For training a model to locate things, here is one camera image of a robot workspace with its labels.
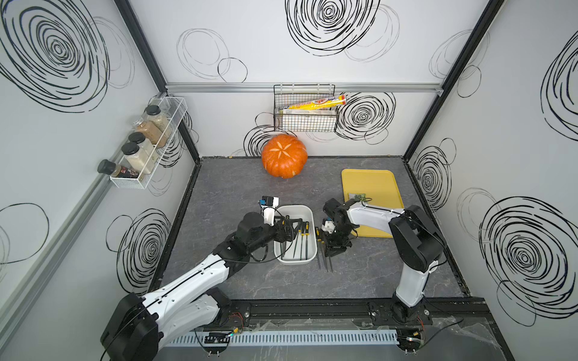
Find black corner frame post right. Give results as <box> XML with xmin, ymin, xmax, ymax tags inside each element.
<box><xmin>403</xmin><ymin>0</ymin><xmax>505</xmax><ymax>162</ymax></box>

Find spice jar brown contents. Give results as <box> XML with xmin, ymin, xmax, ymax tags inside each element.
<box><xmin>133</xmin><ymin>120</ymin><xmax>168</xmax><ymax>148</ymax></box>

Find black corner frame post left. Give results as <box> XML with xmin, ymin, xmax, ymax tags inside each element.
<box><xmin>114</xmin><ymin>0</ymin><xmax>201</xmax><ymax>165</ymax></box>

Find spice jar black lid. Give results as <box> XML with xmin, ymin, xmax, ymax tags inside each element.
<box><xmin>144</xmin><ymin>105</ymin><xmax>170</xmax><ymax>132</ymax></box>
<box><xmin>128</xmin><ymin>132</ymin><xmax>154</xmax><ymax>155</ymax></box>

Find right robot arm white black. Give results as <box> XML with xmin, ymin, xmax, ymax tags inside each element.
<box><xmin>320</xmin><ymin>199</ymin><xmax>446</xmax><ymax>323</ymax></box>

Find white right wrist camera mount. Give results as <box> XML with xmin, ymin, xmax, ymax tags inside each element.
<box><xmin>321</xmin><ymin>219</ymin><xmax>336</xmax><ymax>234</ymax></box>

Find spice jar white contents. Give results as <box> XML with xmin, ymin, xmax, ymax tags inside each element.
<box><xmin>121</xmin><ymin>141</ymin><xmax>154</xmax><ymax>174</ymax></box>

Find aluminium wall rail left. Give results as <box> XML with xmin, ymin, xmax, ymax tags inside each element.
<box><xmin>1</xmin><ymin>156</ymin><xmax>129</xmax><ymax>346</ymax></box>

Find green snack packet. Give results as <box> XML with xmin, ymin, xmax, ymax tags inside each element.
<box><xmin>349</xmin><ymin>193</ymin><xmax>367</xmax><ymax>202</ymax></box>

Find orange pumpkin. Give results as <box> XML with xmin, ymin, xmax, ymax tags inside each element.
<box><xmin>261</xmin><ymin>135</ymin><xmax>308</xmax><ymax>179</ymax></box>

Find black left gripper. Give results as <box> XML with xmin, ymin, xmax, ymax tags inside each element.
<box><xmin>246</xmin><ymin>214</ymin><xmax>301</xmax><ymax>255</ymax></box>

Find aluminium wall rail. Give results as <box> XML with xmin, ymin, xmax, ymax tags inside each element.
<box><xmin>166</xmin><ymin>82</ymin><xmax>444</xmax><ymax>95</ymax></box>
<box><xmin>1</xmin><ymin>156</ymin><xmax>129</xmax><ymax>346</ymax></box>

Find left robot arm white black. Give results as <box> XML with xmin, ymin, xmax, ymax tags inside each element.
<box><xmin>100</xmin><ymin>211</ymin><xmax>304</xmax><ymax>360</ymax></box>

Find yellow tray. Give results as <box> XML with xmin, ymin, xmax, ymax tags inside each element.
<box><xmin>340</xmin><ymin>168</ymin><xmax>406</xmax><ymax>239</ymax></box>

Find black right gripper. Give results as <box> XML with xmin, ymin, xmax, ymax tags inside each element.
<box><xmin>321</xmin><ymin>225</ymin><xmax>352</xmax><ymax>256</ymax></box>

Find aluminium wall rail back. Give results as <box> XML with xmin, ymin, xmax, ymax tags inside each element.
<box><xmin>166</xmin><ymin>82</ymin><xmax>444</xmax><ymax>95</ymax></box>

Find dark sauce bottle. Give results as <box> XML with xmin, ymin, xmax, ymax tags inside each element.
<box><xmin>97</xmin><ymin>159</ymin><xmax>139</xmax><ymax>179</ymax></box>

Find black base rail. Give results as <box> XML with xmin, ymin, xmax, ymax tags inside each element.
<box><xmin>207</xmin><ymin>297</ymin><xmax>490</xmax><ymax>330</ymax></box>

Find black corner frame post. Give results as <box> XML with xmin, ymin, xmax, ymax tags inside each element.
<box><xmin>403</xmin><ymin>0</ymin><xmax>505</xmax><ymax>162</ymax></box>
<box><xmin>114</xmin><ymin>0</ymin><xmax>201</xmax><ymax>165</ymax></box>

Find clear acrylic spice shelf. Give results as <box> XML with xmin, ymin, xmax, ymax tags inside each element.
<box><xmin>110</xmin><ymin>96</ymin><xmax>188</xmax><ymax>196</ymax></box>

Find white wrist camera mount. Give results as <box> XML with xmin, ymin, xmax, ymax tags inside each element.
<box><xmin>259</xmin><ymin>196</ymin><xmax>279</xmax><ymax>226</ymax></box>
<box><xmin>321</xmin><ymin>219</ymin><xmax>336</xmax><ymax>234</ymax></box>

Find white plastic storage box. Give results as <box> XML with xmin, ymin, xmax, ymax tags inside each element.
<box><xmin>273</xmin><ymin>205</ymin><xmax>316</xmax><ymax>266</ymax></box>

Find yellow tube package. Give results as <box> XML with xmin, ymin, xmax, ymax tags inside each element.
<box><xmin>283</xmin><ymin>95</ymin><xmax>346</xmax><ymax>111</ymax></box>

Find grey slotted cable duct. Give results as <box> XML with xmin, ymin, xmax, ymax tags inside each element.
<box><xmin>168</xmin><ymin>329</ymin><xmax>399</xmax><ymax>347</ymax></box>

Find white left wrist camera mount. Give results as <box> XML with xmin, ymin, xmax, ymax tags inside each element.
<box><xmin>259</xmin><ymin>196</ymin><xmax>279</xmax><ymax>226</ymax></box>

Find black wire wall basket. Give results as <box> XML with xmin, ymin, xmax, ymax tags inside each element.
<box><xmin>273</xmin><ymin>84</ymin><xmax>338</xmax><ymax>132</ymax></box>

